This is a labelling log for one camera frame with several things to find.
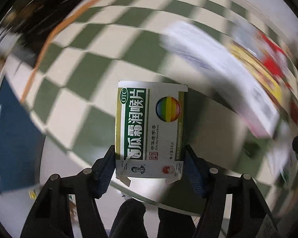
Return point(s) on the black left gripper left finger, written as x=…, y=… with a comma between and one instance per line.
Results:
x=50, y=214

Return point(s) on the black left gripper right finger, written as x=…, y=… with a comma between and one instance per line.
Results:
x=250, y=215

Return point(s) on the green white lozenge box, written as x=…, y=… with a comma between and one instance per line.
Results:
x=149, y=129

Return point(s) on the red white sugar bag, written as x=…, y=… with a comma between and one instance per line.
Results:
x=263, y=59

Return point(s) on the blue kitchen cabinet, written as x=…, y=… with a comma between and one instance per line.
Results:
x=21, y=144

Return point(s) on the green white checkered tablecloth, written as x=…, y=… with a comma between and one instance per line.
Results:
x=73, y=96

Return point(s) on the white pink medicine box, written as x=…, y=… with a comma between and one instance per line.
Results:
x=231, y=80

